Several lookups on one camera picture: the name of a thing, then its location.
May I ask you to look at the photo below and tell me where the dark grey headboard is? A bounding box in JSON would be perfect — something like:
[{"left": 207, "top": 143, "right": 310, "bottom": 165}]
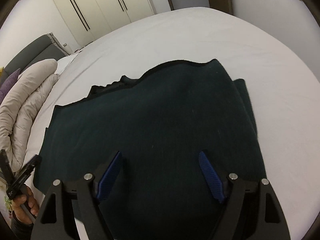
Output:
[{"left": 4, "top": 33, "right": 69, "bottom": 75}]

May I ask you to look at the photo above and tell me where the purple pillow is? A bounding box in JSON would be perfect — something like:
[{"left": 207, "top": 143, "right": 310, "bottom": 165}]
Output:
[{"left": 0, "top": 68, "right": 21, "bottom": 103}]

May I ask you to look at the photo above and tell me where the dark sleeve left forearm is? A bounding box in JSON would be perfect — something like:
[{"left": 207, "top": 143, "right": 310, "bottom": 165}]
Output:
[{"left": 11, "top": 216, "right": 34, "bottom": 240}]

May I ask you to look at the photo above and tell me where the cream wardrobe with black handles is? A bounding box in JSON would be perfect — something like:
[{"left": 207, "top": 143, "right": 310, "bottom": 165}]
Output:
[{"left": 53, "top": 0, "right": 154, "bottom": 47}]

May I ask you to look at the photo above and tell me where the dark green knit sweater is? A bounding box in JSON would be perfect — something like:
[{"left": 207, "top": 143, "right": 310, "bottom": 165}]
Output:
[{"left": 34, "top": 60, "right": 266, "bottom": 239}]

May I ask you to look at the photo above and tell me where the yellow pillow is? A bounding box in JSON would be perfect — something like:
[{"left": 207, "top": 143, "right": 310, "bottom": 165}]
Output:
[{"left": 0, "top": 67, "right": 4, "bottom": 77}]

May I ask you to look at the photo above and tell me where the white bed mattress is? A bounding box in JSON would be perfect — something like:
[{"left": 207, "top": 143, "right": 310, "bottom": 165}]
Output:
[{"left": 25, "top": 8, "right": 319, "bottom": 239}]

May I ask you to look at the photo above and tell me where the beige puffy duvet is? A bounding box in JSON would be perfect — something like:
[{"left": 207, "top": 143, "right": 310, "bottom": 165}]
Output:
[{"left": 1, "top": 59, "right": 59, "bottom": 172}]

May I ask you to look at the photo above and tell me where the person's left hand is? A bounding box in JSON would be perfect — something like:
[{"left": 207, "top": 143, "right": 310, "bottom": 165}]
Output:
[{"left": 11, "top": 185, "right": 40, "bottom": 227}]

